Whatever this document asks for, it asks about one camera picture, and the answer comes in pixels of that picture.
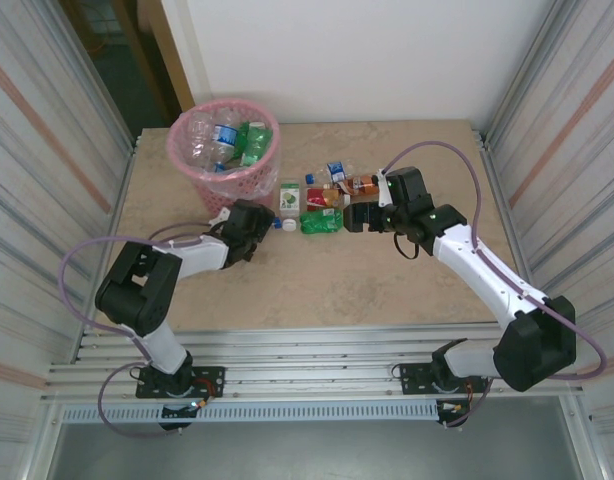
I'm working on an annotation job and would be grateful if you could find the green white drink carton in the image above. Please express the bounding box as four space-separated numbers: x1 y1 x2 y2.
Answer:
278 180 302 217

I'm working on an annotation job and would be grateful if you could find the brown label plastic bottle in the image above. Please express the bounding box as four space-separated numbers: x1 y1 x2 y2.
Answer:
331 172 386 197

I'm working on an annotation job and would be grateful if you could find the red gold label bottle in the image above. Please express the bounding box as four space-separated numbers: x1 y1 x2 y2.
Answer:
305 187 352 209

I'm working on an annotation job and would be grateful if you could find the green plastic bottle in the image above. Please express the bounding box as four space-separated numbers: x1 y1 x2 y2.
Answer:
244 119 274 167

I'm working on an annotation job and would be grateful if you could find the clear greenish bottle white cap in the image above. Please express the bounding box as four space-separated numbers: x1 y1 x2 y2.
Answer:
185 110 219 169

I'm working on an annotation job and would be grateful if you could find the pink plastic mesh bin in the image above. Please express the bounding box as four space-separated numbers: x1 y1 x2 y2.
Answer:
166 97 282 216

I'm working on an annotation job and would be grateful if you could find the clear plastic bin liner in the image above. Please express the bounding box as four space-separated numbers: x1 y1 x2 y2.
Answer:
166 99 282 199

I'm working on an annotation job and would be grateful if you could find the brown wooden door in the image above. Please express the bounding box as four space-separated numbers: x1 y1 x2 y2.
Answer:
117 0 196 115

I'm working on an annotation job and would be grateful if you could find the black cable loop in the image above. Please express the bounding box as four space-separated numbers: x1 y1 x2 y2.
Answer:
392 232 420 261

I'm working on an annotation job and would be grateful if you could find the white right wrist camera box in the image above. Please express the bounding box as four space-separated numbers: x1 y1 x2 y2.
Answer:
375 168 396 209

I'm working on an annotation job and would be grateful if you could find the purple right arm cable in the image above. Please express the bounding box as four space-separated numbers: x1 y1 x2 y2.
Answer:
384 142 608 430

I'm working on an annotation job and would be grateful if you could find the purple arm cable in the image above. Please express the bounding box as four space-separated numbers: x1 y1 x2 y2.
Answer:
384 142 608 430
59 219 223 441

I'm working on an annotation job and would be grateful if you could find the aluminium rail frame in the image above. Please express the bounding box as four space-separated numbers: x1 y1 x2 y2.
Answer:
40 322 586 407

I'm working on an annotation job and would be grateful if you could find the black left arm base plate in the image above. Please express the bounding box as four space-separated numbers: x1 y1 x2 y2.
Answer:
135 366 226 400

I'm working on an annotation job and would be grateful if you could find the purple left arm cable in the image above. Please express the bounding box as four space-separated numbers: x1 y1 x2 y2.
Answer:
59 219 223 441

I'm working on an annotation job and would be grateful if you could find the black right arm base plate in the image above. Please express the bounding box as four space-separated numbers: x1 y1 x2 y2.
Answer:
399 362 491 396

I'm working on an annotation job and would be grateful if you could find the left power wires yellow connector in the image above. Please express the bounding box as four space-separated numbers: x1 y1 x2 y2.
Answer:
184 377 225 410

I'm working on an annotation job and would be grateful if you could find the power wires yellow connector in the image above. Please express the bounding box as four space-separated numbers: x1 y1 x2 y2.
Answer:
184 377 225 410
436 384 476 417

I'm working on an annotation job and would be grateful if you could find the grey slotted cable duct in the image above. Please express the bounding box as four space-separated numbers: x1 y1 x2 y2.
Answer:
61 402 441 425

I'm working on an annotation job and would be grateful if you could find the right power wires yellow connector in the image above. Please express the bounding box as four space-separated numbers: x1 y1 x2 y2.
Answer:
436 384 476 417

